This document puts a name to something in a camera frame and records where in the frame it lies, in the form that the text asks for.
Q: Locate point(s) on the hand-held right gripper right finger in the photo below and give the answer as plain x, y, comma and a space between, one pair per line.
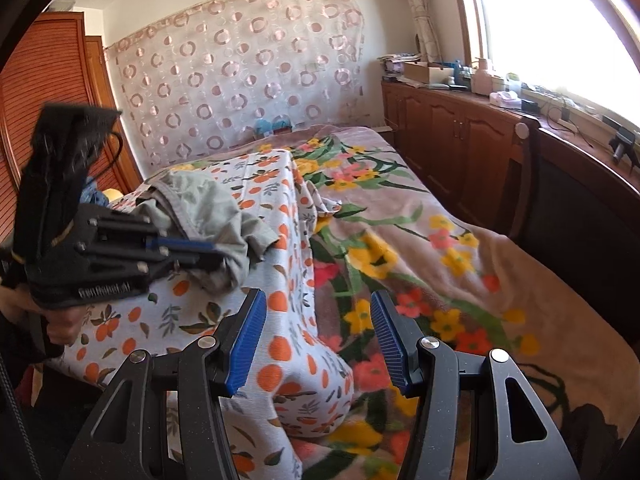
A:
387, 332

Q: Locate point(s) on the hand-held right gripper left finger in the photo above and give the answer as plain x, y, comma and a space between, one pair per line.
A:
247, 345

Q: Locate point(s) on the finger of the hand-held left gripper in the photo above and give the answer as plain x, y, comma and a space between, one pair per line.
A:
180, 245
165, 262

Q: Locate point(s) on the grey-green pants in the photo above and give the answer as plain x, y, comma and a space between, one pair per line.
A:
210, 200

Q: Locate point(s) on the person's left hand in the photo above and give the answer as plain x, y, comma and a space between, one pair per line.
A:
67, 325

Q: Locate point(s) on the folded blue jeans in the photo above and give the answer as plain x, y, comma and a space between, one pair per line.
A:
95, 195

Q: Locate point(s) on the yellow cloth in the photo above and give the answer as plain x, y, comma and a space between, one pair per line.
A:
114, 195

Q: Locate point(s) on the floral blanket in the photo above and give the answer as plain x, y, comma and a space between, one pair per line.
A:
450, 280

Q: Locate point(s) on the wooden wardrobe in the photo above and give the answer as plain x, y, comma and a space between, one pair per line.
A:
50, 70

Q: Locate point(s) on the orange fruit print bedsheet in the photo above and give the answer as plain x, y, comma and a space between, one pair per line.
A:
290, 220

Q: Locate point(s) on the blue packet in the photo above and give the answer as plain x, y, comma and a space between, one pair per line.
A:
272, 126

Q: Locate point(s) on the circle pattern curtain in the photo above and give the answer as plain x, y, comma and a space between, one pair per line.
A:
240, 60

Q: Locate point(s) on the wooden cabinet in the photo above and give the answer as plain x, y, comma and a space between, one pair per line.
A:
450, 125

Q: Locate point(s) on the dark chair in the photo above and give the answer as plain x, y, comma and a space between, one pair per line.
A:
575, 220

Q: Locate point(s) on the white pouch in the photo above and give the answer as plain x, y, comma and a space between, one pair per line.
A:
505, 99

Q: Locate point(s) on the cardboard box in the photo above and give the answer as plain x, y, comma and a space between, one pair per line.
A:
420, 72

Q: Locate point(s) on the white bottle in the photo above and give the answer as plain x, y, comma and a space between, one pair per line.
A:
482, 80

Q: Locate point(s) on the black device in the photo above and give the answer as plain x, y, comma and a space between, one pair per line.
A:
622, 142

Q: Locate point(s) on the patterned window curtain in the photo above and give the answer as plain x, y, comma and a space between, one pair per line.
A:
417, 10

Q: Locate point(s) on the window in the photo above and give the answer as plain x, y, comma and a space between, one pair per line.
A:
550, 20

